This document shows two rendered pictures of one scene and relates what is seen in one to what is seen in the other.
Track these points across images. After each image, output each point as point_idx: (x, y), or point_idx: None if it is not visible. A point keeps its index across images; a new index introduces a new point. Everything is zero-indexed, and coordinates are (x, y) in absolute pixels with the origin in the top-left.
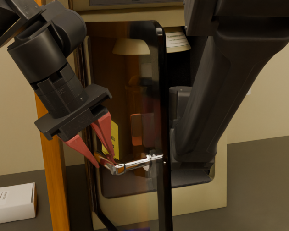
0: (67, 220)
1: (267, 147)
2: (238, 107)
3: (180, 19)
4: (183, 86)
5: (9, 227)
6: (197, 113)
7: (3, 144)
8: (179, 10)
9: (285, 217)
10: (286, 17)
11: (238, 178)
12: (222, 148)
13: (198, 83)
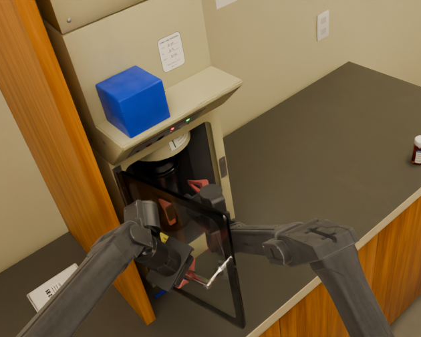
0: (148, 299)
1: (240, 142)
2: None
3: (186, 128)
4: (206, 185)
5: None
6: (256, 254)
7: (12, 233)
8: None
9: (278, 224)
10: None
11: (233, 192)
12: (228, 194)
13: (256, 245)
